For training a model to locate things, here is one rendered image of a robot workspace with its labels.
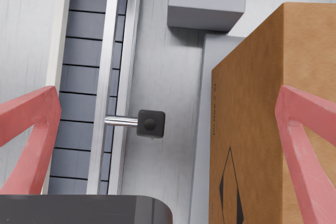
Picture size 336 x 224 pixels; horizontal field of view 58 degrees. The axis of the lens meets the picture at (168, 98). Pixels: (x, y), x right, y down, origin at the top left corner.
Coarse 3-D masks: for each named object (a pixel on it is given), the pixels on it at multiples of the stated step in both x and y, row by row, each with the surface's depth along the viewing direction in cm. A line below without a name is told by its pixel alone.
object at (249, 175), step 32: (256, 32) 23; (288, 32) 18; (320, 32) 18; (224, 64) 35; (256, 64) 23; (288, 64) 18; (320, 64) 18; (224, 96) 35; (256, 96) 23; (320, 96) 18; (224, 128) 34; (256, 128) 23; (224, 160) 34; (256, 160) 22; (320, 160) 18; (224, 192) 33; (256, 192) 22; (288, 192) 18
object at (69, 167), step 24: (72, 0) 42; (96, 0) 42; (120, 0) 43; (72, 24) 42; (96, 24) 42; (120, 24) 42; (72, 48) 42; (96, 48) 42; (120, 48) 42; (72, 72) 42; (96, 72) 42; (72, 96) 42; (72, 120) 42; (72, 144) 41; (72, 168) 41; (48, 192) 41; (72, 192) 41
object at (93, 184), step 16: (112, 0) 34; (112, 16) 34; (112, 32) 34; (112, 48) 34; (96, 96) 34; (96, 112) 33; (96, 128) 33; (96, 144) 33; (96, 160) 33; (96, 176) 33; (96, 192) 33
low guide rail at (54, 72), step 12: (60, 0) 39; (60, 12) 39; (60, 24) 39; (60, 36) 39; (60, 48) 39; (48, 60) 38; (60, 60) 40; (48, 72) 38; (60, 72) 40; (48, 84) 38; (48, 168) 39; (48, 180) 39
